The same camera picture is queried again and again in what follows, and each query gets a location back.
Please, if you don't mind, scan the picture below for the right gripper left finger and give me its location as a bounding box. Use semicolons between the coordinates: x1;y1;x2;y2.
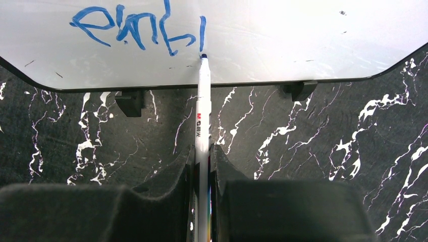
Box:
1;146;194;241

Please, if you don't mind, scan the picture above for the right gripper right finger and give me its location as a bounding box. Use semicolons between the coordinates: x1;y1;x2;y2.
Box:
210;145;377;241

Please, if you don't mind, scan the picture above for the white whiteboard marker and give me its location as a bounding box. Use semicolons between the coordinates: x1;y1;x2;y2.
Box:
195;54;211;241

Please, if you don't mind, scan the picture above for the small black-framed whiteboard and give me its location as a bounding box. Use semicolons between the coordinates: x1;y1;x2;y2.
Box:
0;0;428;118

